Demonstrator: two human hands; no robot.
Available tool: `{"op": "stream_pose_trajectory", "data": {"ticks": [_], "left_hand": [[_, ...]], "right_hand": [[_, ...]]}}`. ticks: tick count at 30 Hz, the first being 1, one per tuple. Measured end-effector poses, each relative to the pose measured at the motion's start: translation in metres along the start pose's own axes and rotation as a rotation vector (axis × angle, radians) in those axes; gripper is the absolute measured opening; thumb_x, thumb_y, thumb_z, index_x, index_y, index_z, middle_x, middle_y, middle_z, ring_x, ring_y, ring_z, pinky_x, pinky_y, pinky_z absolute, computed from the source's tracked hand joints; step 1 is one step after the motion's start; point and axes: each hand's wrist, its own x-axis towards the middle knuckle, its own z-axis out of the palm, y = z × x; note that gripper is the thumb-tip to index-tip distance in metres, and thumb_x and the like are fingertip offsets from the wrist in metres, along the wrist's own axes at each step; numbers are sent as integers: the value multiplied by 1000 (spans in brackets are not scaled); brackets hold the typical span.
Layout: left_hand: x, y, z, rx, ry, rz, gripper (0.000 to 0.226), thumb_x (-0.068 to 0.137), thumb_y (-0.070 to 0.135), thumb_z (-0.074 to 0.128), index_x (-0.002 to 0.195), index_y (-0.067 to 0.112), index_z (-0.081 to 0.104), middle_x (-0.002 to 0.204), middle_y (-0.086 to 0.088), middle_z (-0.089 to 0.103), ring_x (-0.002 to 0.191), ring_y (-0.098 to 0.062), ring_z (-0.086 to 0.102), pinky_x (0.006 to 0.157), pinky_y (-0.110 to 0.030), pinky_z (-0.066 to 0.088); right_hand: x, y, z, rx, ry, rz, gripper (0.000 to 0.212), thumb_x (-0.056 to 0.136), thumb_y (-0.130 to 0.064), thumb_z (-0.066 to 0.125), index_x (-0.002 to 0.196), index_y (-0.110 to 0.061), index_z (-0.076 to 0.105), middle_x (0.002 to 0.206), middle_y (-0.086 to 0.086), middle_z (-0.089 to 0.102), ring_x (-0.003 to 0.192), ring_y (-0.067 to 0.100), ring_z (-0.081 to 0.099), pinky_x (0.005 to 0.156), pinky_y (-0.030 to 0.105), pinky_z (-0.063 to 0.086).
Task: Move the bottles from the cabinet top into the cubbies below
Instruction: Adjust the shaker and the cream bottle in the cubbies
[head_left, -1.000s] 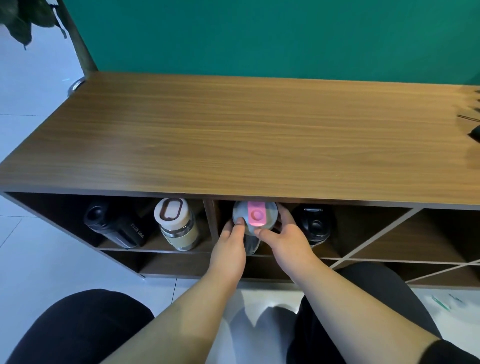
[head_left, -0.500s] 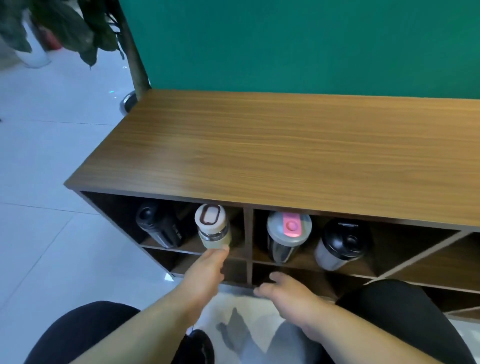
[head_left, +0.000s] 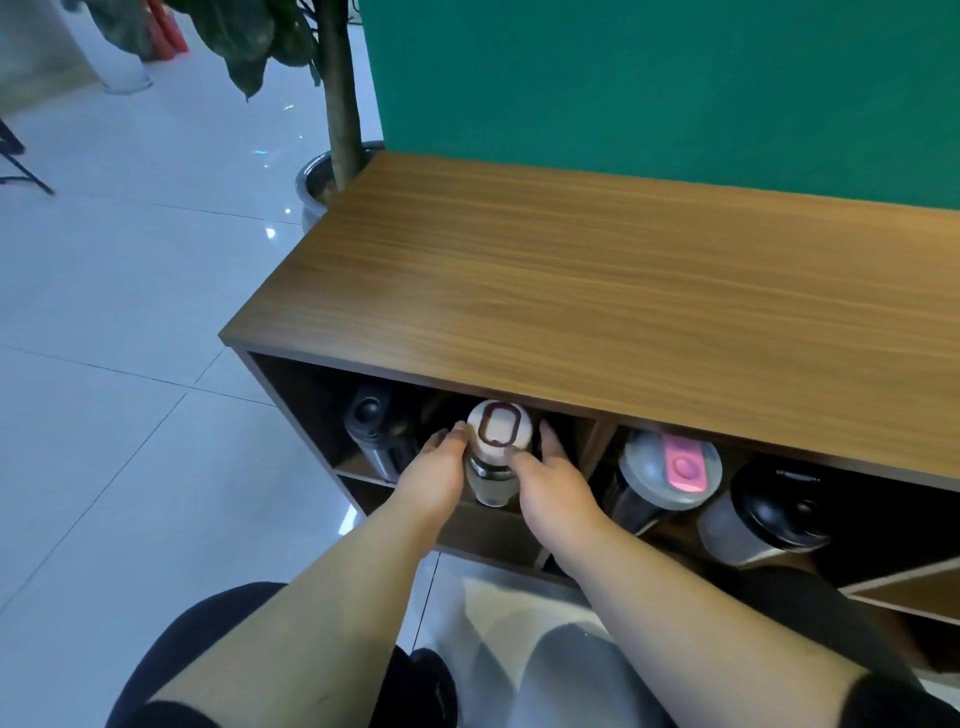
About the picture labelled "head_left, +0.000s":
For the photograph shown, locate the person's right hand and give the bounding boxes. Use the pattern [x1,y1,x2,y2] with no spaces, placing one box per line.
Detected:
[502,419,610,579]

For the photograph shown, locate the person's left hand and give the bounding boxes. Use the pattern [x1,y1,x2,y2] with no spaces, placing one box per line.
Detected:
[391,421,472,538]

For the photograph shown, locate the white-lidded cream bottle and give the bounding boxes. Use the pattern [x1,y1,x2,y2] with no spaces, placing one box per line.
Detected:
[463,399,535,510]

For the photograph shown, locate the dark shaker with pink lid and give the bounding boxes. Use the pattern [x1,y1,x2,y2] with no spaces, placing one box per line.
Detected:
[603,429,724,538]

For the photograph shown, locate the frosted bottle with black lid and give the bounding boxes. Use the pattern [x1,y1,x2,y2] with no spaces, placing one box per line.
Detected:
[695,457,834,569]

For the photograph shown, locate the wooden cabinet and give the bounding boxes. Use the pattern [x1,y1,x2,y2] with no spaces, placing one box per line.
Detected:
[218,149,960,676]

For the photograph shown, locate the person's left forearm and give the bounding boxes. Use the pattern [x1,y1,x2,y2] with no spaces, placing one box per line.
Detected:
[149,498,451,728]

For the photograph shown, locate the person's right forearm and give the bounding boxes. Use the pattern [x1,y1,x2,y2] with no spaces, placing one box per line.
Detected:
[558,517,871,728]

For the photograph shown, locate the person's black shoe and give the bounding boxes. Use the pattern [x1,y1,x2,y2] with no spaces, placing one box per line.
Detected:
[408,648,460,728]

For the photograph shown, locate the person's left leg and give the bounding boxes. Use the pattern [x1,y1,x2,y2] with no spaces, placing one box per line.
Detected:
[104,581,410,728]

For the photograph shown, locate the person's black right sleeve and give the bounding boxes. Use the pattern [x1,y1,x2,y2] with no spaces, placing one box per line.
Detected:
[839,671,960,728]

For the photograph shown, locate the grey round plant pot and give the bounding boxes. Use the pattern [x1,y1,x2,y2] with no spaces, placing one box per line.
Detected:
[294,140,385,234]

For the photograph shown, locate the large green leafy plant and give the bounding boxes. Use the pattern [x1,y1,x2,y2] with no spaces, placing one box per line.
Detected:
[63,0,369,193]

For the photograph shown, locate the white tall pot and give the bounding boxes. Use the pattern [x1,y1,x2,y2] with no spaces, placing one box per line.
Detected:
[95,41,154,97]

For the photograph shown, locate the wooden seat metal stool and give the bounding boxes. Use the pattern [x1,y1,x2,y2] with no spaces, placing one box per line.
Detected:
[0,118,55,198]

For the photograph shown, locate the red canister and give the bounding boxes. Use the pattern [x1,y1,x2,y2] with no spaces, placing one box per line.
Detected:
[144,0,190,61]

